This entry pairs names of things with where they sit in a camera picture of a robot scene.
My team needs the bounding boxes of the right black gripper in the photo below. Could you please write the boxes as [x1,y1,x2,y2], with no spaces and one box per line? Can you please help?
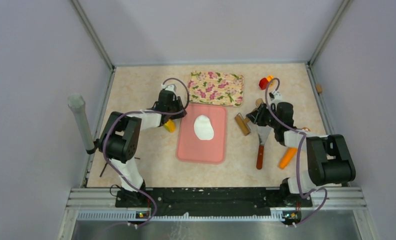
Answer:
[246,102,281,129]

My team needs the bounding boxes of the wooden rolling pin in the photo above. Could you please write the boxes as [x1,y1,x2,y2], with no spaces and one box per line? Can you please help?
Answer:
[234,98,264,136]

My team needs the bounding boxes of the metal scraper wooden handle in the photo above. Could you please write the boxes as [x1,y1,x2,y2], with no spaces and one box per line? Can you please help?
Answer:
[256,126,272,170]

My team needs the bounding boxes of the white dough ball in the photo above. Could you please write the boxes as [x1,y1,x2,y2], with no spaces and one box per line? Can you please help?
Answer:
[193,115,215,141]

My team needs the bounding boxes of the pink plastic tray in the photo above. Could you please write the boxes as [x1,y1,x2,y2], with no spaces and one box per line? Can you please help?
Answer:
[176,103,227,165]

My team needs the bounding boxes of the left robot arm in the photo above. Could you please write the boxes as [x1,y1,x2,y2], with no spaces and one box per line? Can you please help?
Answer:
[98,86,187,207]

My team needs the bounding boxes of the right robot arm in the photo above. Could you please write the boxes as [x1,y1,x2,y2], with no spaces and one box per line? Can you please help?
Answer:
[246,101,357,206]

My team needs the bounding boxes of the yellow multicolour toy block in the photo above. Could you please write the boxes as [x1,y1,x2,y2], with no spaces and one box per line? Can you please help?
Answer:
[163,119,176,133]

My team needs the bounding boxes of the red orange toy block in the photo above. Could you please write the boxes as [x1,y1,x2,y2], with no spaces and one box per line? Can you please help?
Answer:
[258,75,274,90]

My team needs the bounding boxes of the floral yellow tray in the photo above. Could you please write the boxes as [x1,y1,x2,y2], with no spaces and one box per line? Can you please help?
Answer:
[187,71,245,107]

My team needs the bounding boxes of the orange toy carrot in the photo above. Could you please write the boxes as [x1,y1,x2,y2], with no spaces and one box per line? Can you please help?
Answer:
[278,127,311,169]

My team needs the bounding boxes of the small black tripod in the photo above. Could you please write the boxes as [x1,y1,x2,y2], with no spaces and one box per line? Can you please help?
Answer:
[99,157,141,178]

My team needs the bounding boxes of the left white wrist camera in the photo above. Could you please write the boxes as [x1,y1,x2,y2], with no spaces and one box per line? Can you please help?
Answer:
[161,84,177,94]

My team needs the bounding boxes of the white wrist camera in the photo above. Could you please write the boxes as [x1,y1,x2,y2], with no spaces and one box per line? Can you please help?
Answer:
[269,90,283,106]
[161,84,177,94]

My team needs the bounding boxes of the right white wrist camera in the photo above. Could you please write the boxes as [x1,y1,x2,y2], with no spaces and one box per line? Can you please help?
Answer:
[269,90,283,106]

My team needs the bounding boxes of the small wooden wall knob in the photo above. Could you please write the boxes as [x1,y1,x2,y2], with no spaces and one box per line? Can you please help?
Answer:
[315,83,323,94]

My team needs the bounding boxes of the grey cylinder post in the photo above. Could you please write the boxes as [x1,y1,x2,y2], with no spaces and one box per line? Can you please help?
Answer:
[67,93,97,155]

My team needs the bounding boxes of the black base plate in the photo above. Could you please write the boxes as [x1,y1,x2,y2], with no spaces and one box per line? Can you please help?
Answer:
[115,187,313,217]

